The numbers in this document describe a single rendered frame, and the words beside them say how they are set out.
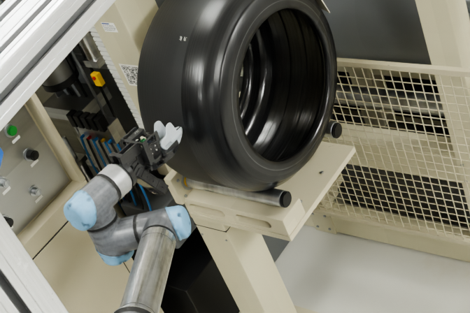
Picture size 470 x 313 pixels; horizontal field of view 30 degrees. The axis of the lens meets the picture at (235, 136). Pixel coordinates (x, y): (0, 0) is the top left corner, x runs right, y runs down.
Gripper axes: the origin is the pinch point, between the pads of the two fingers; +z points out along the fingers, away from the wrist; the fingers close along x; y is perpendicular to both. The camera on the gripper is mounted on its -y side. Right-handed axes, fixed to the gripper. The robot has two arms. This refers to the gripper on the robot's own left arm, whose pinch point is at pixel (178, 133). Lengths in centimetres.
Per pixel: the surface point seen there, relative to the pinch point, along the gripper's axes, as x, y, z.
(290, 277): 43, -118, 64
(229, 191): 6.5, -31.1, 15.4
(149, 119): 10.0, 1.7, 1.3
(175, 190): 23.6, -31.5, 11.7
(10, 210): 64, -27, -15
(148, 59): 10.1, 14.9, 7.8
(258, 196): -3.3, -30.6, 15.5
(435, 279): -10, -116, 79
